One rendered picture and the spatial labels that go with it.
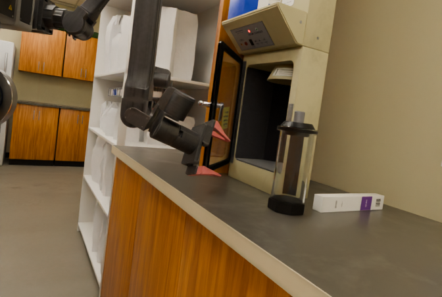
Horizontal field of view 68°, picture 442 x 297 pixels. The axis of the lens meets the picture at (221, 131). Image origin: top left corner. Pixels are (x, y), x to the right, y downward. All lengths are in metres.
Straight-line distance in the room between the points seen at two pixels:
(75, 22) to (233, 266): 0.99
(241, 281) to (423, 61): 0.93
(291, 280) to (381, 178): 0.82
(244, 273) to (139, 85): 0.46
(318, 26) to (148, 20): 0.54
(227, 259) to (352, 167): 0.77
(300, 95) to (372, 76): 0.44
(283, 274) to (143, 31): 0.56
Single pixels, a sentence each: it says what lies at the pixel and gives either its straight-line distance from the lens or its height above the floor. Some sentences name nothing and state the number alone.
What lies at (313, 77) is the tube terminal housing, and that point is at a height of 1.32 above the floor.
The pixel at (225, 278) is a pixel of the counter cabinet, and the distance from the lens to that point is 0.83.
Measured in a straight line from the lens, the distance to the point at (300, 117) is 0.90.
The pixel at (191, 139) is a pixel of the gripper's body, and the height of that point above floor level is 1.11.
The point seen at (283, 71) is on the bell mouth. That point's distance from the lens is 1.14.
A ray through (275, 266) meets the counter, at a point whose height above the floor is 0.93.
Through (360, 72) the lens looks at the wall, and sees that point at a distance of 1.44.
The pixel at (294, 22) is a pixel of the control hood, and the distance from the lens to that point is 1.04.
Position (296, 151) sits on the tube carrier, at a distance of 0.87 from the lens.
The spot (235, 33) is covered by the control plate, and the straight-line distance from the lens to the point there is 1.22.
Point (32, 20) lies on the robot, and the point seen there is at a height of 1.42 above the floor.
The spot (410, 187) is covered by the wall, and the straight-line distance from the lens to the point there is 1.29.
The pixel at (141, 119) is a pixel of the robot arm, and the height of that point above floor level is 1.14.
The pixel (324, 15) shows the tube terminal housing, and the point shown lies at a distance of 1.12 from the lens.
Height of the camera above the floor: 1.18
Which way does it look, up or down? 3 degrees down
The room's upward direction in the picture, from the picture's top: 7 degrees clockwise
